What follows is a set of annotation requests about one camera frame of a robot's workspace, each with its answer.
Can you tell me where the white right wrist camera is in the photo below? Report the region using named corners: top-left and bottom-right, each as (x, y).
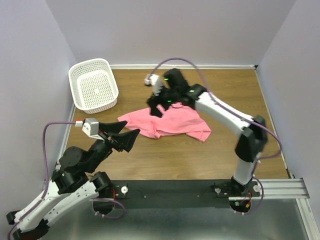
top-left (144, 74), bottom-right (164, 96)

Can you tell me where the aluminium extrusion rail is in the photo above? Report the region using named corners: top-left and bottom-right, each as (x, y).
top-left (228, 177), bottom-right (311, 201)

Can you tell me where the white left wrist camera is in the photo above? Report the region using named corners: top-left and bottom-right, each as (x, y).
top-left (75, 118), bottom-right (103, 140)

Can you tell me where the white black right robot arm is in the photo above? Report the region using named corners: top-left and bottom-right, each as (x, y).
top-left (144, 68), bottom-right (268, 196)

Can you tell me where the pink t shirt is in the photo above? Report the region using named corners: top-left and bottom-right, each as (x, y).
top-left (117, 103), bottom-right (212, 143)

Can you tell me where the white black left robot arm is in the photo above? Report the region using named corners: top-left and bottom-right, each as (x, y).
top-left (6, 118), bottom-right (140, 240)

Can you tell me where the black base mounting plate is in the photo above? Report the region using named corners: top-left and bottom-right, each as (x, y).
top-left (111, 179), bottom-right (260, 212)

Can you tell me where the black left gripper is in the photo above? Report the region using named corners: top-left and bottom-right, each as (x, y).
top-left (85, 120), bottom-right (141, 174)

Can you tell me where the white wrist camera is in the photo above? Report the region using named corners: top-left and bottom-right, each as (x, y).
top-left (75, 118), bottom-right (103, 140)
top-left (144, 74), bottom-right (164, 96)

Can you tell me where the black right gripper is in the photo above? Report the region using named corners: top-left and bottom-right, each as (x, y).
top-left (145, 81), bottom-right (178, 119)

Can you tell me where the white perforated plastic basket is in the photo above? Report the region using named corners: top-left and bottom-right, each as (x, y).
top-left (68, 58), bottom-right (119, 114)

